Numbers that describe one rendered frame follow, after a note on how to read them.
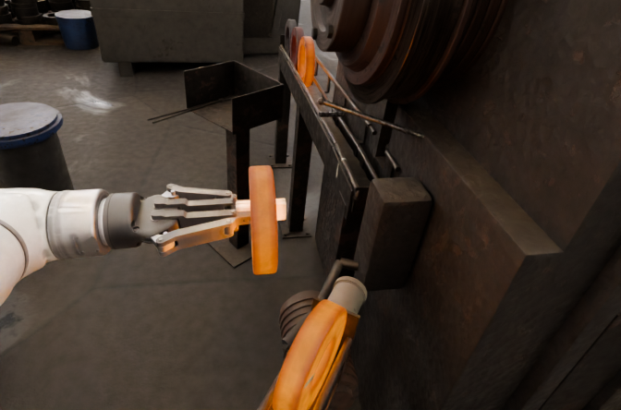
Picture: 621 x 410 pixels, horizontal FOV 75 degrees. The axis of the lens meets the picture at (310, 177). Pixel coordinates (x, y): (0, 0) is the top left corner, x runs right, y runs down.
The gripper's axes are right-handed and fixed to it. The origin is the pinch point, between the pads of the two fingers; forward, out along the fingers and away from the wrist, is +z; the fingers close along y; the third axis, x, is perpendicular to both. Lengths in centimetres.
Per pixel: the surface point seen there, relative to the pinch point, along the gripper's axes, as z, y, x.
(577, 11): 38.6, -0.4, 27.3
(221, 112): -8, -83, -25
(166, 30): -50, -266, -48
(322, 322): 6.3, 15.1, -6.1
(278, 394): 0.3, 20.5, -11.4
